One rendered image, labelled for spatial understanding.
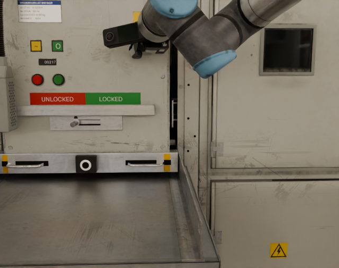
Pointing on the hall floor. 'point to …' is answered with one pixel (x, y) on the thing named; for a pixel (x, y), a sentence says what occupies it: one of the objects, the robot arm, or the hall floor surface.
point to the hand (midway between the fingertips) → (130, 50)
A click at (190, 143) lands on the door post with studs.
